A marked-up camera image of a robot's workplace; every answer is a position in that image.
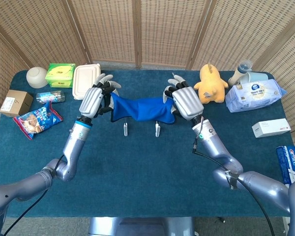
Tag brown cardboard box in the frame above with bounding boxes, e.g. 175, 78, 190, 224
0, 89, 34, 118

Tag teal table cloth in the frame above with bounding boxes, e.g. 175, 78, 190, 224
0, 70, 295, 218

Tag white blue wet wipes pack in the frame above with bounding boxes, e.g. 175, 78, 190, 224
225, 79, 288, 114

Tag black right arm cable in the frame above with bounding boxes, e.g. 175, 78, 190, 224
192, 139, 277, 236

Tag beige lidded lunch box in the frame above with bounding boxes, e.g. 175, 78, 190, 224
72, 63, 101, 100

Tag small white carton box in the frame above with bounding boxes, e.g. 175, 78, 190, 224
251, 118, 292, 139

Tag blue cloth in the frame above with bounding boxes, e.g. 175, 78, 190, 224
110, 92, 177, 124

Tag light blue cup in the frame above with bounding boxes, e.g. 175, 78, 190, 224
239, 71, 269, 85

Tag yellow plush toy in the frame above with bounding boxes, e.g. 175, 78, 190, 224
193, 63, 229, 105

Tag small metal rack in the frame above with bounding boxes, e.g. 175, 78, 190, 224
123, 120, 161, 137

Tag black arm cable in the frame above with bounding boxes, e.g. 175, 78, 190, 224
192, 139, 277, 236
3, 154, 64, 236

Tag clear bottle with blue label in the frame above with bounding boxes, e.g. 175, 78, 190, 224
36, 90, 65, 104

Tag green tissue pack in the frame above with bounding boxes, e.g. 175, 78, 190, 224
45, 63, 76, 89

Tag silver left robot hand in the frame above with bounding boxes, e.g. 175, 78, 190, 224
78, 73, 122, 118

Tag blue red snack bag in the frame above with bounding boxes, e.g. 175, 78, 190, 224
13, 100, 64, 141

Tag baby bottle with blue cap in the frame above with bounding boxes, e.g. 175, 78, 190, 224
228, 59, 253, 86

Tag grey robot torso base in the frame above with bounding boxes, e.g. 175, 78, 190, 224
88, 217, 195, 236

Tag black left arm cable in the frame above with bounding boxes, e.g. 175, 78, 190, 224
3, 154, 64, 236

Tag wicker folding screen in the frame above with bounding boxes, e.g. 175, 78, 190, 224
0, 0, 295, 158

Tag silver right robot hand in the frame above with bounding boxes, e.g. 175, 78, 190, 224
163, 75, 204, 121

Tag beige bowl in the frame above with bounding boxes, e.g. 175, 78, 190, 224
26, 66, 49, 89

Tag blue white toothpaste box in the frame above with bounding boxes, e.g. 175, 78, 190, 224
275, 145, 295, 185

